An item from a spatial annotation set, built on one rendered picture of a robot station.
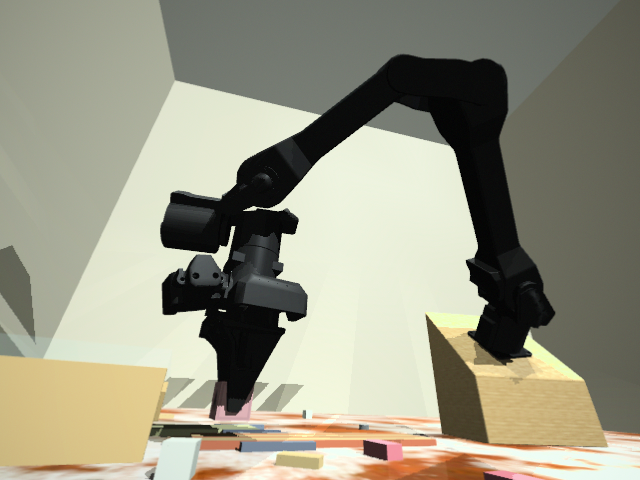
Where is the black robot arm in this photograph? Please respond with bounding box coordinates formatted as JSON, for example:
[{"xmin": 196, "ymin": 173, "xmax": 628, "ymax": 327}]
[{"xmin": 160, "ymin": 54, "xmax": 555, "ymax": 360}]

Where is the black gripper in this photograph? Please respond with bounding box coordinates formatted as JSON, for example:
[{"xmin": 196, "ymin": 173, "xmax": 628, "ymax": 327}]
[{"xmin": 199, "ymin": 246, "xmax": 308, "ymax": 413}]

